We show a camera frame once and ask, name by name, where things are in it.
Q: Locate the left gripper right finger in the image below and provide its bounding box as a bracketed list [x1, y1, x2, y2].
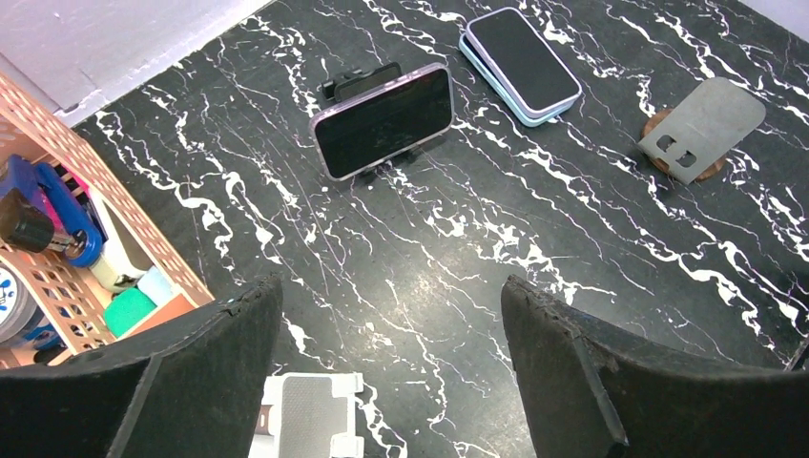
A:
[501, 276, 808, 457]

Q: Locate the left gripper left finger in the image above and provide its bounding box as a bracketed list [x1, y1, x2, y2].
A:
[1, 275, 283, 457]

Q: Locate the phone with pink case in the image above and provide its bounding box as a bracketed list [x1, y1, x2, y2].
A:
[309, 63, 455, 181]

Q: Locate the phone with purple case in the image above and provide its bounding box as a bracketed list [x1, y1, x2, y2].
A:
[465, 7, 582, 119]

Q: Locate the grey stand on wooden base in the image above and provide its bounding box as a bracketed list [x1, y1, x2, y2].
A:
[637, 76, 766, 184]

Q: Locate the black phone stand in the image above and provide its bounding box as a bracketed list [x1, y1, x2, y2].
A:
[319, 62, 403, 103]

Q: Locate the phone with blue case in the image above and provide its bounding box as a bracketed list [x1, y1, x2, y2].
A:
[459, 33, 572, 128]

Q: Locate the green eraser block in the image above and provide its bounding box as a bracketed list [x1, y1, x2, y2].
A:
[103, 287, 156, 338]

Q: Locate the white stapler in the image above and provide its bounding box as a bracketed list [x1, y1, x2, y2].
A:
[88, 191, 153, 293]

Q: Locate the orange plastic file organizer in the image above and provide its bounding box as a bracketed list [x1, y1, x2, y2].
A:
[1, 76, 212, 369]

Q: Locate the round blue white tape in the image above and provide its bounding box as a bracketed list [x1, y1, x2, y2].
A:
[1, 264, 39, 348]

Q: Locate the blue black tool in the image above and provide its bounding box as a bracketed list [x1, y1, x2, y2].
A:
[1, 155, 103, 267]

